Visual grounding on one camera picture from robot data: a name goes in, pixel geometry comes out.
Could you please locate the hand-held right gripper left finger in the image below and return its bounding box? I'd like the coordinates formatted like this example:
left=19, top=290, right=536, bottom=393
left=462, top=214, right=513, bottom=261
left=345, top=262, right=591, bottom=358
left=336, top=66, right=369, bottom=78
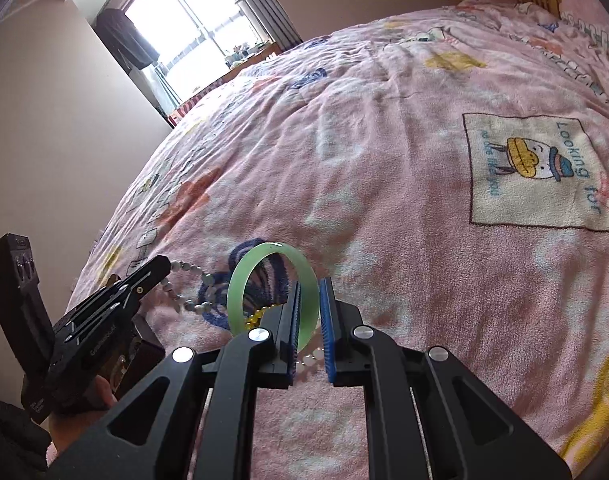
left=49, top=280, right=302, bottom=480

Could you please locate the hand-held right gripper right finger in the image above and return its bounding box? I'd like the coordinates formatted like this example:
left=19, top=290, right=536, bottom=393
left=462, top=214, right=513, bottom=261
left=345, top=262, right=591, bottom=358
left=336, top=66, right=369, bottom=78
left=319, top=277, right=573, bottom=480

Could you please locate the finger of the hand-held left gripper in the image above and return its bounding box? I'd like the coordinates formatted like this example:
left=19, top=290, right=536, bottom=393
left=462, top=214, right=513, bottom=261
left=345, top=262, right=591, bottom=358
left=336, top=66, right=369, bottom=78
left=118, top=255, right=172, bottom=307

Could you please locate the grey pearl bead bracelet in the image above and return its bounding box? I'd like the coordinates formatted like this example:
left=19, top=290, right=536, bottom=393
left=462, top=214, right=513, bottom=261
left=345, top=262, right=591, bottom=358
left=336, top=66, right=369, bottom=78
left=162, top=259, right=325, bottom=370

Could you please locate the green jade bangle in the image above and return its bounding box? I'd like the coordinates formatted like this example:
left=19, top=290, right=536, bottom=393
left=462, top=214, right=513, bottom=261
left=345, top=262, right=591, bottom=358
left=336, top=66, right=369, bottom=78
left=227, top=241, right=318, bottom=352

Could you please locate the person's left forearm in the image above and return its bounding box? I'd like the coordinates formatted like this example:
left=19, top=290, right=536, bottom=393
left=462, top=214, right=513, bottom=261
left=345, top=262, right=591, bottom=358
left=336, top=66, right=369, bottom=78
left=0, top=392, right=52, bottom=480

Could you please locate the person's left hand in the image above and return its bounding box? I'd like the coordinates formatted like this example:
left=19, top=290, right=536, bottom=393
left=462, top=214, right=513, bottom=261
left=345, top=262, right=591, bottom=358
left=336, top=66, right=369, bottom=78
left=48, top=376, right=119, bottom=456

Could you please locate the pink printed blanket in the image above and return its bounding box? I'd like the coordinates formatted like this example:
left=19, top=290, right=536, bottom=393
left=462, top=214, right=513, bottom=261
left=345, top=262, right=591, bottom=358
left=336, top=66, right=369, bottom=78
left=44, top=0, right=609, bottom=480

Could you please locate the hanging dark jacket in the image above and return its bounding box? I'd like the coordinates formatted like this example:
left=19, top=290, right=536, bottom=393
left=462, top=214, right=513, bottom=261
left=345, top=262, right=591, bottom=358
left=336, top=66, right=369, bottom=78
left=95, top=7, right=160, bottom=71

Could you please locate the wooden desk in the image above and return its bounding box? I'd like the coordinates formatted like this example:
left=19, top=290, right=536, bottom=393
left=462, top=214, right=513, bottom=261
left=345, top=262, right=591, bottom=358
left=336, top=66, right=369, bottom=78
left=224, top=42, right=285, bottom=81

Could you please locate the window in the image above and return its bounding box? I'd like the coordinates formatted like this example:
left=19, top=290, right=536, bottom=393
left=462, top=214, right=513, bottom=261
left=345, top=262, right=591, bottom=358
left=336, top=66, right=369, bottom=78
left=119, top=0, right=275, bottom=106

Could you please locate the grey striped curtain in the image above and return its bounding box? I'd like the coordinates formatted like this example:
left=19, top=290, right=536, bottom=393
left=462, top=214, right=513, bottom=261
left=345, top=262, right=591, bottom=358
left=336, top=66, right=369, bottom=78
left=224, top=0, right=305, bottom=51

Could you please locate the gold bead bracelet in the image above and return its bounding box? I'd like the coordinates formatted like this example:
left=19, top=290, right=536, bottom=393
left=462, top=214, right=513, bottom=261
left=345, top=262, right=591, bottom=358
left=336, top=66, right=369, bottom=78
left=244, top=305, right=280, bottom=328

